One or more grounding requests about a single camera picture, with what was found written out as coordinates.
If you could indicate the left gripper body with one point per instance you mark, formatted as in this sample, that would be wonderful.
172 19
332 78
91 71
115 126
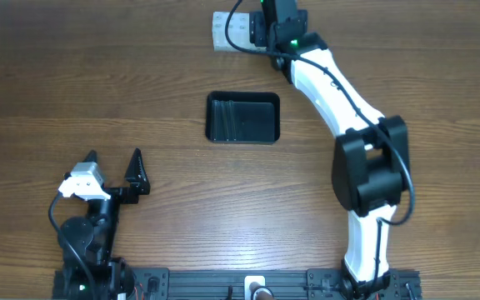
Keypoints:
125 195

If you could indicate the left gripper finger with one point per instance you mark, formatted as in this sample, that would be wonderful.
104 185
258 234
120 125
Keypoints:
91 157
138 175

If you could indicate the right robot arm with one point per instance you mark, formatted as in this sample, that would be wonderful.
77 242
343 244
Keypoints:
331 96

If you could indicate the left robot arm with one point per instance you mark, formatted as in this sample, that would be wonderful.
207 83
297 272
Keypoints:
88 237

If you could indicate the clear test tube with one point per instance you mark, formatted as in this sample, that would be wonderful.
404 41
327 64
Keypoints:
216 121
232 121
224 121

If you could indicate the black tray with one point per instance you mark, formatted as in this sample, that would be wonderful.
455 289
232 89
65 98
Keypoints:
258 121

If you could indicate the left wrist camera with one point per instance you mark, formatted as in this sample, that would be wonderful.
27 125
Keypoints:
85 181

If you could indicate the mounting rail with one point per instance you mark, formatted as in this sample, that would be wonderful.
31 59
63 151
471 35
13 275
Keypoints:
215 285

